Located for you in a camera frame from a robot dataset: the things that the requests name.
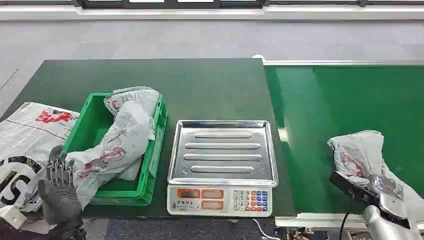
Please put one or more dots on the large white parcel black letters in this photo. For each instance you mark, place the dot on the large white parcel black letters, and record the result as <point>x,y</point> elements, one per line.
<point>26,139</point>

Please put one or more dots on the aluminium conveyor frame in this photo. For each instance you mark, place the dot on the aluminium conveyor frame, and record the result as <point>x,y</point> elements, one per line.
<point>314,221</point>

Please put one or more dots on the green plastic crate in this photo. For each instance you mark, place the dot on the green plastic crate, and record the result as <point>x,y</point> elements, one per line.
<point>145,172</point>

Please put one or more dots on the green conveyor belt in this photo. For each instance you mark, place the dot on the green conveyor belt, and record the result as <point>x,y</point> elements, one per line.
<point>344,109</point>

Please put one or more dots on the grey parcel bag red print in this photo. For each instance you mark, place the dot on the grey parcel bag red print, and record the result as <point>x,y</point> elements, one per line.
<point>361,155</point>

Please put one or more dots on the white electronic scale body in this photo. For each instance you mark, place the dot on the white electronic scale body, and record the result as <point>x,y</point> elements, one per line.
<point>218,200</point>

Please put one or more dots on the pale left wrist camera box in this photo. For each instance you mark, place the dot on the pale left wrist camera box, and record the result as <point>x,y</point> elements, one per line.
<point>11,217</point>

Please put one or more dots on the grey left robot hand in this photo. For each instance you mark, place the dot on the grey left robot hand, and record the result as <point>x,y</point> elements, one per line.
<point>59,202</point>

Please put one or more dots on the black barcode scanner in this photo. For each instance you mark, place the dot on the black barcode scanner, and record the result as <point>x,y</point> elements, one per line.
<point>351,188</point>

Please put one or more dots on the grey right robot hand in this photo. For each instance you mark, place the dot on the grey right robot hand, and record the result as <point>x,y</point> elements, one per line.
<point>391,202</point>

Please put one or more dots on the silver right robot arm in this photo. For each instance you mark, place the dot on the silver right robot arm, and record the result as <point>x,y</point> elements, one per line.
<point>381,227</point>

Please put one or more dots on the grey crumpled parcel bag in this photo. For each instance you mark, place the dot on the grey crumpled parcel bag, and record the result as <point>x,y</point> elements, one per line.
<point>122,139</point>

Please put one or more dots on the steel weighing pan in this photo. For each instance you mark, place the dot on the steel weighing pan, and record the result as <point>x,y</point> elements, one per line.
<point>222,152</point>

